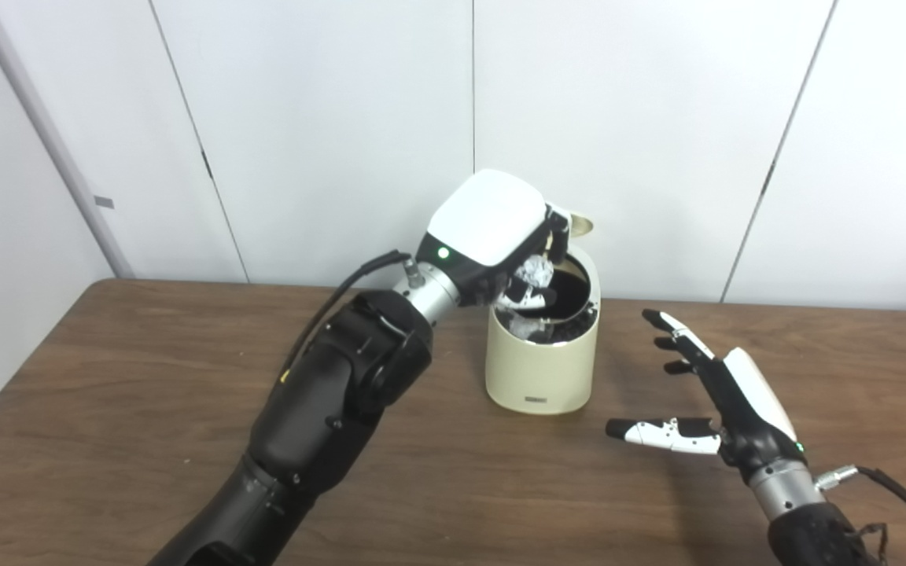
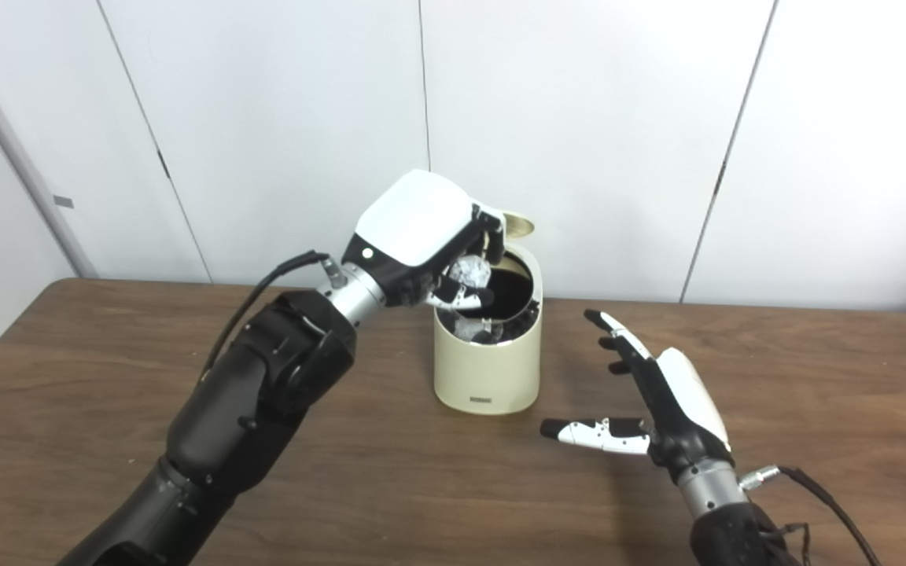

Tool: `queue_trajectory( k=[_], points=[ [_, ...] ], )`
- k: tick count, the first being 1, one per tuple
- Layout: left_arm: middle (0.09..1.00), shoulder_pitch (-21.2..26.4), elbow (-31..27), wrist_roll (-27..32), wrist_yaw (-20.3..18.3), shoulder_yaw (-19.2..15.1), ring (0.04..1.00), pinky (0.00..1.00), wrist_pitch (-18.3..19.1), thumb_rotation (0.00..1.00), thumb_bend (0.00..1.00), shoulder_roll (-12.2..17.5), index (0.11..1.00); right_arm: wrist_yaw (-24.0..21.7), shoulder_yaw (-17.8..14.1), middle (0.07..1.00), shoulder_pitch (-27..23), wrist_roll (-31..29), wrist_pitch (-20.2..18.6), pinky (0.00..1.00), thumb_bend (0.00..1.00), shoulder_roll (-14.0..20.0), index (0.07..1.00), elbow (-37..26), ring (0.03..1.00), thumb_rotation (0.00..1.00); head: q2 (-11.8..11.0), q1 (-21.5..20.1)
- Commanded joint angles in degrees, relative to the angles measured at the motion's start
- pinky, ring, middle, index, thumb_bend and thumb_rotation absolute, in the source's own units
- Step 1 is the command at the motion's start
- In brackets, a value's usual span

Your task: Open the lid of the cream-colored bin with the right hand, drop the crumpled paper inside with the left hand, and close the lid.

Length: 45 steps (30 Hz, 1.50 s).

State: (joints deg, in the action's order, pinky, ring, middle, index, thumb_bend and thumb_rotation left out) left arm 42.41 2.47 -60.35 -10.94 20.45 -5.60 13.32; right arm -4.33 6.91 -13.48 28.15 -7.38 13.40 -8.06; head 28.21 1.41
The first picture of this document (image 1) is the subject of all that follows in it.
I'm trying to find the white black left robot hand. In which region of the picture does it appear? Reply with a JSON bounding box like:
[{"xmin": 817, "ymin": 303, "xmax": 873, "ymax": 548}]
[{"xmin": 415, "ymin": 168, "xmax": 573, "ymax": 311}]

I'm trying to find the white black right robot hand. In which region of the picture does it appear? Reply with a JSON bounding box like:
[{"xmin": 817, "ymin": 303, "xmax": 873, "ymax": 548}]
[{"xmin": 606, "ymin": 308, "xmax": 808, "ymax": 482}]

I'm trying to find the white paper ball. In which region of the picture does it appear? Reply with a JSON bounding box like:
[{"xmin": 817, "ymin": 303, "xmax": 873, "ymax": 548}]
[{"xmin": 520, "ymin": 255, "xmax": 554, "ymax": 288}]

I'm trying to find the cream desktop trash bin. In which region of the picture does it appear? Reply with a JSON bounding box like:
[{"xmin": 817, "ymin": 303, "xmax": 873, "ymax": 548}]
[{"xmin": 485, "ymin": 211, "xmax": 602, "ymax": 415}]

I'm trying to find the black bin liner bag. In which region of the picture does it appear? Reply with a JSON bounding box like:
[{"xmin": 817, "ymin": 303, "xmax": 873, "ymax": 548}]
[{"xmin": 494, "ymin": 255, "xmax": 597, "ymax": 344}]

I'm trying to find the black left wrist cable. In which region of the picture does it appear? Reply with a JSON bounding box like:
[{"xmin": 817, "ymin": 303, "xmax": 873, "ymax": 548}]
[{"xmin": 280, "ymin": 250, "xmax": 422, "ymax": 378}]

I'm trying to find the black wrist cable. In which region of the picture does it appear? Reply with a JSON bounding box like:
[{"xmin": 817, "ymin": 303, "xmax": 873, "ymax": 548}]
[
  {"xmin": 280, "ymin": 250, "xmax": 422, "ymax": 378},
  {"xmin": 815, "ymin": 465, "xmax": 906, "ymax": 563}
]

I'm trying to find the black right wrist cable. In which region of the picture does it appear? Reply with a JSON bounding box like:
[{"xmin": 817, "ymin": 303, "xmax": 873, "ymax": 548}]
[{"xmin": 815, "ymin": 465, "xmax": 906, "ymax": 563}]

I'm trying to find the grey wall corner post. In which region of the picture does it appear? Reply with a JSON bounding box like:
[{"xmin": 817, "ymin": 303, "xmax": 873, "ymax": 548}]
[{"xmin": 0, "ymin": 0, "xmax": 135, "ymax": 280}]

